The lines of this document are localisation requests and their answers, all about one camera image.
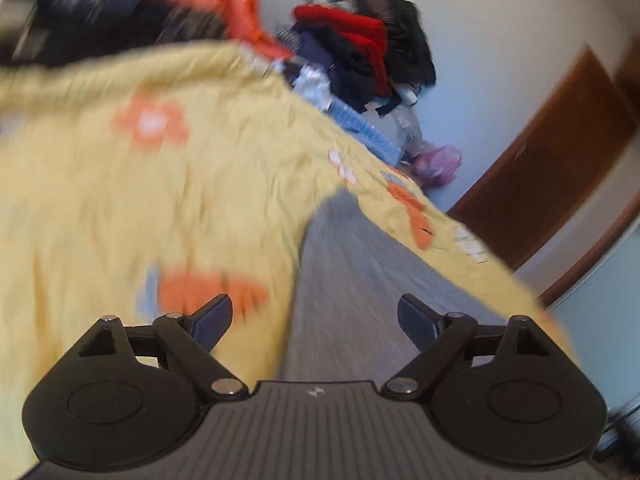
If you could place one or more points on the grey and navy knit sweater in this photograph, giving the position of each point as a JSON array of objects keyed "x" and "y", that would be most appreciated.
[{"x": 344, "y": 323}]

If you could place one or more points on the light blue fleece blanket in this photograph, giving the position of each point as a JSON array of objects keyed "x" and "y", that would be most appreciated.
[{"x": 361, "y": 130}]

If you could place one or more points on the pink plastic bag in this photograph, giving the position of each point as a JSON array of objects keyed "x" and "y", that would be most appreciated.
[{"x": 436, "y": 167}]

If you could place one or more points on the dark patterned clothes heap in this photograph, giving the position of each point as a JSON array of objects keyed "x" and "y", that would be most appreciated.
[{"x": 55, "y": 33}]

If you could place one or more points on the yellow cartoon print quilt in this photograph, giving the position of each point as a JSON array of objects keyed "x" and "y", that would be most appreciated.
[{"x": 150, "y": 181}]

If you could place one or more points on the clear plastic bag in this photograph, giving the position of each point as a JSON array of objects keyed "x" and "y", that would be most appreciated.
[{"x": 400, "y": 126}]

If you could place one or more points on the white crumpled cloth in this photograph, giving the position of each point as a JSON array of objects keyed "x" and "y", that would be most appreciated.
[{"x": 314, "y": 87}]

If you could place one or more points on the brown wooden door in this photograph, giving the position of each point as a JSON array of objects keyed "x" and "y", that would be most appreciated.
[{"x": 552, "y": 167}]

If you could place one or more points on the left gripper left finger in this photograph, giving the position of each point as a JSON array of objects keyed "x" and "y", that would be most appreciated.
[{"x": 125, "y": 395}]

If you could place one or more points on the pile of dark red clothes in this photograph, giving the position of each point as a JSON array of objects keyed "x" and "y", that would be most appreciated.
[{"x": 372, "y": 50}]

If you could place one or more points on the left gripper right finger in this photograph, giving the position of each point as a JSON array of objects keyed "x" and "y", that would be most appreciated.
[{"x": 504, "y": 393}]

